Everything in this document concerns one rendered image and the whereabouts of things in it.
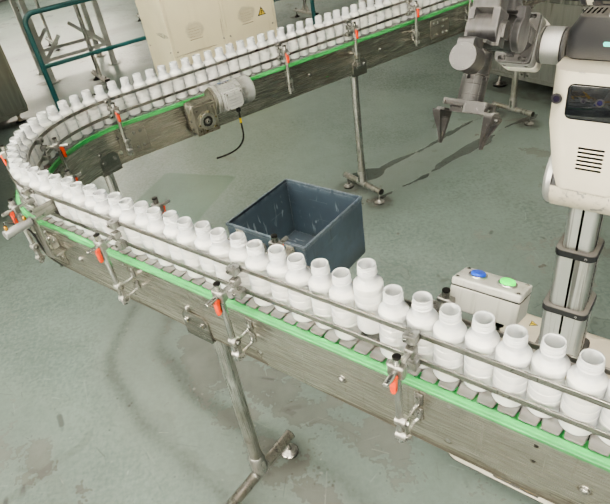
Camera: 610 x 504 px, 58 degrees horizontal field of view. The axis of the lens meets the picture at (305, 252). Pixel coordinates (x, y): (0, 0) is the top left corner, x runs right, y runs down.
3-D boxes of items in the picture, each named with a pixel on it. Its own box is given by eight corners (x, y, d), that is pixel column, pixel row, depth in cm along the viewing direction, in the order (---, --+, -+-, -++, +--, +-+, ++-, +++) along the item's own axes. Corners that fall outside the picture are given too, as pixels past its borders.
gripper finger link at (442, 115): (454, 145, 122) (464, 102, 120) (425, 140, 126) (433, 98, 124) (465, 146, 128) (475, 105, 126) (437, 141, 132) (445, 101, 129)
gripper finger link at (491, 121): (484, 151, 119) (495, 106, 116) (453, 145, 123) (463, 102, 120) (494, 152, 124) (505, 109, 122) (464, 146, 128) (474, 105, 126)
